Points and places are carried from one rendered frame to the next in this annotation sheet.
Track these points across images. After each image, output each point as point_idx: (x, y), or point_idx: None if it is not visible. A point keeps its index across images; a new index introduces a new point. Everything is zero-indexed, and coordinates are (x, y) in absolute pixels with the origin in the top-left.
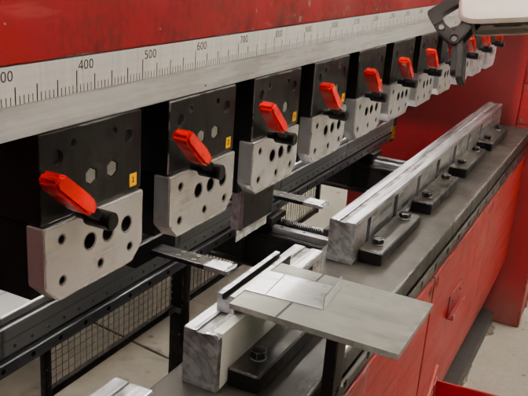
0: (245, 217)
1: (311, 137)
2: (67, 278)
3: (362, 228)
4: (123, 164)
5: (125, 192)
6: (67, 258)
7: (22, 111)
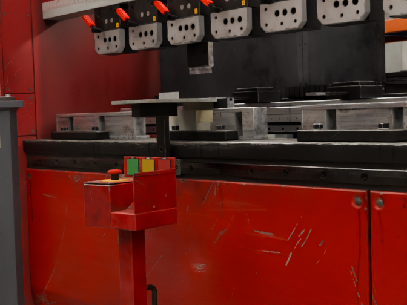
0: (188, 61)
1: (211, 23)
2: (99, 48)
3: (316, 114)
4: (114, 19)
5: (115, 28)
6: (99, 42)
7: (91, 2)
